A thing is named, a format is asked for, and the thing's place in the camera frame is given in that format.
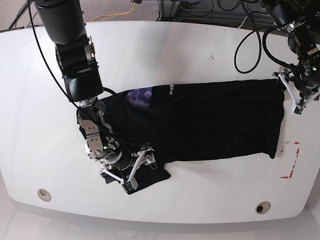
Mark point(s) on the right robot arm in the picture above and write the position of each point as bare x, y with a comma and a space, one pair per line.
75, 55

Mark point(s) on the black t-shirt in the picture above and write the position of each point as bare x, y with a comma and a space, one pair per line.
198, 122

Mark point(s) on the right table cable grommet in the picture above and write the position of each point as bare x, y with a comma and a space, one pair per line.
263, 207

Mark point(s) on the left table cable grommet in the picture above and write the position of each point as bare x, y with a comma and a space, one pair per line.
44, 195

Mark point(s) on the red tape rectangle marking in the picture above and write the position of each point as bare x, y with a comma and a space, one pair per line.
288, 158

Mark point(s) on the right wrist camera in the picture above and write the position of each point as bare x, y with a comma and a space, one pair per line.
130, 187

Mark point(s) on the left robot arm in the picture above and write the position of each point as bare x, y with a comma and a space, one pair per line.
300, 20

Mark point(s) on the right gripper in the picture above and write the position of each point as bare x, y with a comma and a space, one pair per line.
122, 166

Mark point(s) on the table cable grommet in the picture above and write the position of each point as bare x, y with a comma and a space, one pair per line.
263, 207
44, 195

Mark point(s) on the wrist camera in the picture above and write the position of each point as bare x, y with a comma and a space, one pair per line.
297, 110
130, 187

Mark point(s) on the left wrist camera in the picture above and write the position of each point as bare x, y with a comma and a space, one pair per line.
297, 110

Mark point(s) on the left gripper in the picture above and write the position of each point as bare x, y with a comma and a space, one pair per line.
306, 94

